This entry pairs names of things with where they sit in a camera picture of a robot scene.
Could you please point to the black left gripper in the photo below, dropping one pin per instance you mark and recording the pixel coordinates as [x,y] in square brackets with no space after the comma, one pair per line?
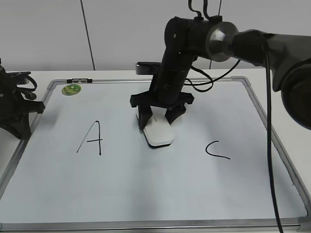
[17,101]

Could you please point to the white framed whiteboard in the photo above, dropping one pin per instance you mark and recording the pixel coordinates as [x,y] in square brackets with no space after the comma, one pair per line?
[88,167]

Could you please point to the green round magnet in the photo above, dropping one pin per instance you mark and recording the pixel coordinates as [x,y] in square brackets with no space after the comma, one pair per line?
[71,89]

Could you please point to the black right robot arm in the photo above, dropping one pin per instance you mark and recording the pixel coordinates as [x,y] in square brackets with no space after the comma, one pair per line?
[288,57]

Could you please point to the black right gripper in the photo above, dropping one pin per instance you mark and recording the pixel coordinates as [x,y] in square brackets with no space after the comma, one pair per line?
[165,90]

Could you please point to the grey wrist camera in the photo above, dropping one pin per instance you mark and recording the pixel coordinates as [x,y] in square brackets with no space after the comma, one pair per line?
[147,68]

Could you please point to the white whiteboard eraser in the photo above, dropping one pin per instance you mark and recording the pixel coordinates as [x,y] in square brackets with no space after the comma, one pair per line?
[158,132]

